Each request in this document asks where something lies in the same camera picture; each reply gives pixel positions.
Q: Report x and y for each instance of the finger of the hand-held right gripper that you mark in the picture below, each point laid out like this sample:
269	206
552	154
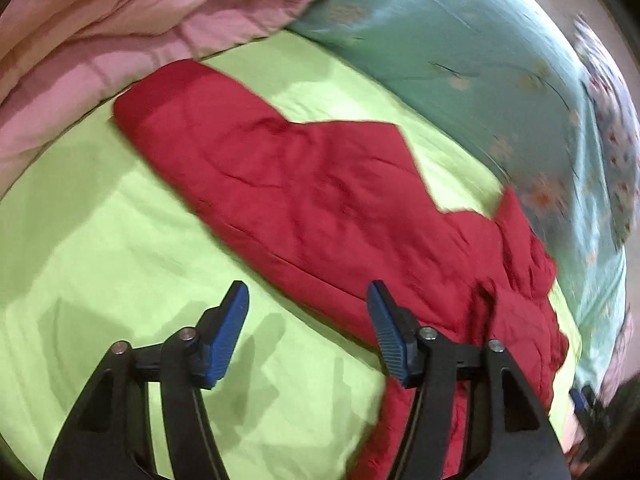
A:
580	400

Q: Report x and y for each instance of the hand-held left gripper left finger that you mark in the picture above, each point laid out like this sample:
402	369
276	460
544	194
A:
225	332

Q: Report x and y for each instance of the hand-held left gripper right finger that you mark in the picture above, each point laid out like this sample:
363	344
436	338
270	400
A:
390	335

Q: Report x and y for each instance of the red quilted garment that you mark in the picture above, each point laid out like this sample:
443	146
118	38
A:
300	185

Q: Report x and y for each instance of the light green bed sheet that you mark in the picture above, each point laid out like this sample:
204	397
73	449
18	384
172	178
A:
100	240

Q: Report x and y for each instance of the cartoon print pillow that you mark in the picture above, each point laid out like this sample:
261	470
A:
617	135

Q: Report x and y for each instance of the teal floral blanket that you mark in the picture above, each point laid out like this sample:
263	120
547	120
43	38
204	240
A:
450	35

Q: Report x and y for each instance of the pink quilt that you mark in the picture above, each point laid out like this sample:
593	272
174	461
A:
75	35

